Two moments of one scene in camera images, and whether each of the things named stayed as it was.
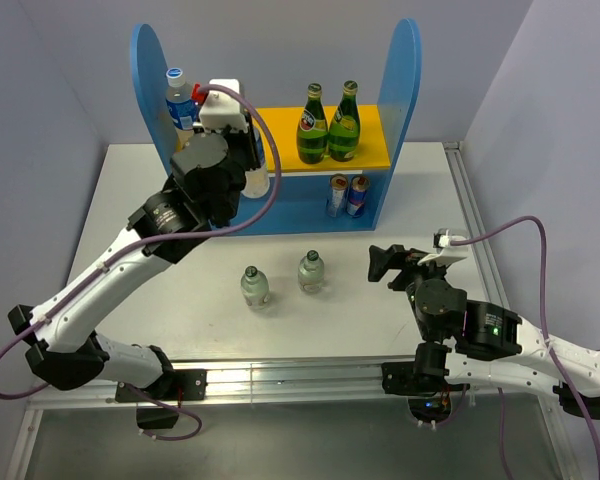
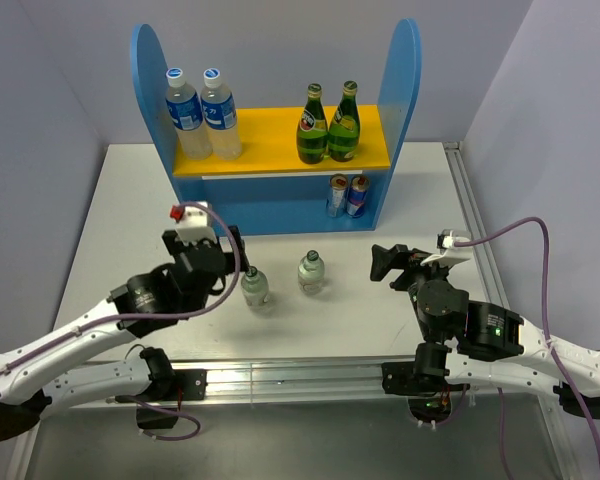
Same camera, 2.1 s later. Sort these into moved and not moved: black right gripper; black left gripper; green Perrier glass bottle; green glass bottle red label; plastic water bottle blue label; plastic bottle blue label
Moved: black left gripper; plastic water bottle blue label
Not moved: green glass bottle red label; plastic bottle blue label; black right gripper; green Perrier glass bottle
